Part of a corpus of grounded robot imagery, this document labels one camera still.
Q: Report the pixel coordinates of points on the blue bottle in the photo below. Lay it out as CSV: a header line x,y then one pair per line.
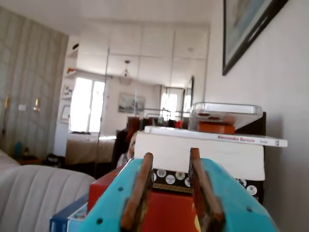
x,y
18,148

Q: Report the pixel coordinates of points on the thick white book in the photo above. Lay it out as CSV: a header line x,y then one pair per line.
x,y
217,159

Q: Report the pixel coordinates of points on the phone in clear case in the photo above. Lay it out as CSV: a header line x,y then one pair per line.
x,y
224,108

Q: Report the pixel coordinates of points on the white Alessandro Baricco book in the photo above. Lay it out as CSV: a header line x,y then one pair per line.
x,y
183,132

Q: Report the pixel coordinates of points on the gold wall sconce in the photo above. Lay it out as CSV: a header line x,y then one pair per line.
x,y
36,106
6,103

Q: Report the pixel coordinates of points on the white upholstered sofa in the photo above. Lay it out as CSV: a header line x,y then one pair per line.
x,y
36,193

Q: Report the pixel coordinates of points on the white wall switch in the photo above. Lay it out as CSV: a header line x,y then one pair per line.
x,y
22,107

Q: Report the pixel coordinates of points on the black patterned book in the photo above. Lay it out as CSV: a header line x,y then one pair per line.
x,y
171,180

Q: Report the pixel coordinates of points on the black bag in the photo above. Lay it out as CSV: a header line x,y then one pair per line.
x,y
54,159

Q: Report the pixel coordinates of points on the small orange box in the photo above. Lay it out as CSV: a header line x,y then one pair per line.
x,y
214,128

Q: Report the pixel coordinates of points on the small white framed picture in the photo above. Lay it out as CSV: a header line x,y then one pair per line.
x,y
65,113
68,91

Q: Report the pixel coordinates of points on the wooden nightstand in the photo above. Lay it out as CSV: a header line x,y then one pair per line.
x,y
30,161

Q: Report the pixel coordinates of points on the black framed wall picture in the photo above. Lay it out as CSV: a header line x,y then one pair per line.
x,y
243,21

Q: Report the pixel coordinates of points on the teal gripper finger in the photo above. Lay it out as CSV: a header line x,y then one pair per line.
x,y
229,203
113,198

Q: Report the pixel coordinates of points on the red box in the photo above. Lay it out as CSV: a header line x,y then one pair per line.
x,y
169,212

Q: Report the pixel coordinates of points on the bed with light cover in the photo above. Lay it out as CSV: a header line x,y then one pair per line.
x,y
7,162

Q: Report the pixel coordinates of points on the red haired figure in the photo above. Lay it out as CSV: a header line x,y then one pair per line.
x,y
132,145

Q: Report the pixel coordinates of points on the bright window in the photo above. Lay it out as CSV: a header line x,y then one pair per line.
x,y
84,104

